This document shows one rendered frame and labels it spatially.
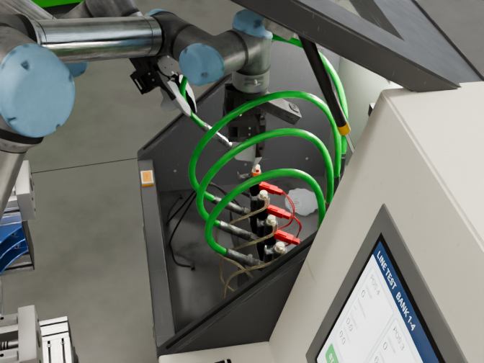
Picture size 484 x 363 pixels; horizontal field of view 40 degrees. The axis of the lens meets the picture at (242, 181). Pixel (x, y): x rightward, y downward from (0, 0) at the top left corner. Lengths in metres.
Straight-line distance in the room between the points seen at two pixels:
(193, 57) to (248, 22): 0.13
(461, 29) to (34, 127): 0.80
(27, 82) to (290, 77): 0.94
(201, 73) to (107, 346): 1.58
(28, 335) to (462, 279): 0.88
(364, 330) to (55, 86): 0.56
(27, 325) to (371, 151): 0.77
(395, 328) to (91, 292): 1.99
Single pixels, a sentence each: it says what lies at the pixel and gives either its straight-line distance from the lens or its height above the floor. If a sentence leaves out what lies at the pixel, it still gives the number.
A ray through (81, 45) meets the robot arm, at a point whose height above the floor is 1.52.
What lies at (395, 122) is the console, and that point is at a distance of 0.96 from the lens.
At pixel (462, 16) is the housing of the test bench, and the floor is 1.50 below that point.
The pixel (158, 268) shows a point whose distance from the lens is 1.52.
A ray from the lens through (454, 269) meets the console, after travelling 0.82.
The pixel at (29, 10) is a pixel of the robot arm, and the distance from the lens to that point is 1.44.
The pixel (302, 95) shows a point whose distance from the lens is 1.30.
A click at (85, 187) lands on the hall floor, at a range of 3.25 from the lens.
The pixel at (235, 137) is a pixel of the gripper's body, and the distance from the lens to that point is 1.38.
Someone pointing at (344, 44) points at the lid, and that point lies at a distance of 0.92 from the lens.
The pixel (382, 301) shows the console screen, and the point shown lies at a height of 1.36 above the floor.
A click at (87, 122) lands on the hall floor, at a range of 3.69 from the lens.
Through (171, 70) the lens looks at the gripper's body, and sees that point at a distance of 1.52.
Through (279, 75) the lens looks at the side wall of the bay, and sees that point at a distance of 1.74.
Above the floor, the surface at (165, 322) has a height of 0.95.
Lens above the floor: 2.06
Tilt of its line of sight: 40 degrees down
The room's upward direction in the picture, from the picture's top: 2 degrees clockwise
